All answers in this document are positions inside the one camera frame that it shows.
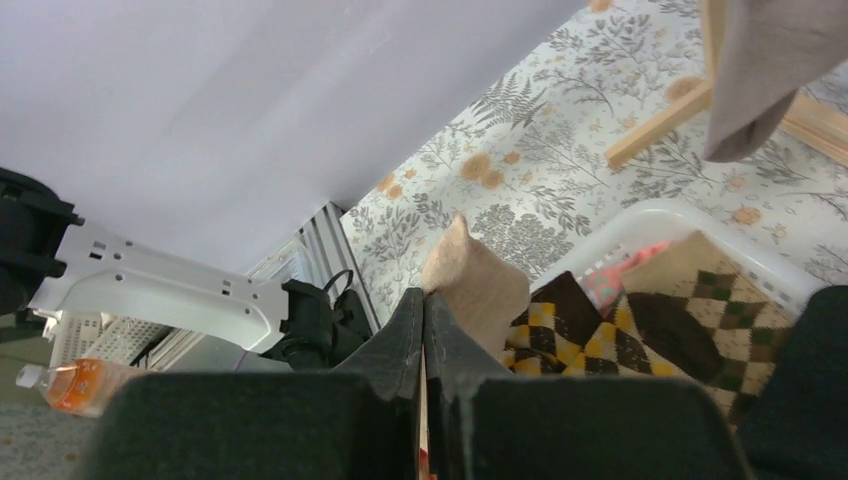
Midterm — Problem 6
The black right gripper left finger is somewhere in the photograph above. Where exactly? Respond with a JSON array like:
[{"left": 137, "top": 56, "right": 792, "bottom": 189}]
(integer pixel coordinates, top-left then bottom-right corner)
[{"left": 334, "top": 288, "right": 424, "bottom": 479}]

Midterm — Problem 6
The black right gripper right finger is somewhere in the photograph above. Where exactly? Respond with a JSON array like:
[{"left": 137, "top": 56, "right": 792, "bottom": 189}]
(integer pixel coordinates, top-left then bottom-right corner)
[{"left": 423, "top": 293, "right": 514, "bottom": 479}]

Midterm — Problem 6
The grey sock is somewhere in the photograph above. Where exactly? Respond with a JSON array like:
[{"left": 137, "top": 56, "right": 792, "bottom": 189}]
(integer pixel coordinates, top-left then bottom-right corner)
[{"left": 703, "top": 0, "right": 847, "bottom": 163}]

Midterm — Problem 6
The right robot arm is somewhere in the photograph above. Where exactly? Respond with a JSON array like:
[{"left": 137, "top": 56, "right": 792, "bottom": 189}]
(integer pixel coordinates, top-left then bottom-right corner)
[{"left": 322, "top": 286, "right": 847, "bottom": 479}]

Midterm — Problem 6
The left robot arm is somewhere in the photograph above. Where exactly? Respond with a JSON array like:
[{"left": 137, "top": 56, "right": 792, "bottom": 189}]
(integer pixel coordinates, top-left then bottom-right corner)
[{"left": 1, "top": 169, "right": 290, "bottom": 354}]

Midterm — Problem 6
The brown yellow argyle sock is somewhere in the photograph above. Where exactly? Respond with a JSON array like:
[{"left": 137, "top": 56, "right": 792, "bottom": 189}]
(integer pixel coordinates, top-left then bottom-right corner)
[{"left": 499, "top": 271, "right": 687, "bottom": 378}]

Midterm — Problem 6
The white laundry basket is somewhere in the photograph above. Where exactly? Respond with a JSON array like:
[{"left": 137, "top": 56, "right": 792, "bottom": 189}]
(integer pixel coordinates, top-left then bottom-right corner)
[{"left": 531, "top": 199, "right": 827, "bottom": 322}]

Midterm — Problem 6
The beige green argyle sock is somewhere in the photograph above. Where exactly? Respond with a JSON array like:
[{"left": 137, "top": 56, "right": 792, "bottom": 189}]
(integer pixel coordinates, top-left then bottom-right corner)
[{"left": 622, "top": 247, "right": 792, "bottom": 426}]

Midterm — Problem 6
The orange drink bottle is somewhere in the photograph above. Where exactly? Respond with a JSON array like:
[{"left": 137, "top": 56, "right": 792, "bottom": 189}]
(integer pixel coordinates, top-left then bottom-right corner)
[{"left": 15, "top": 358, "right": 148, "bottom": 418}]

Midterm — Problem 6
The wooden drying rack frame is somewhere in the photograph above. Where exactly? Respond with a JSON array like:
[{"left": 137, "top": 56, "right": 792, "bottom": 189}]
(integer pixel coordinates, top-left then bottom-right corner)
[{"left": 605, "top": 1, "right": 847, "bottom": 169}]

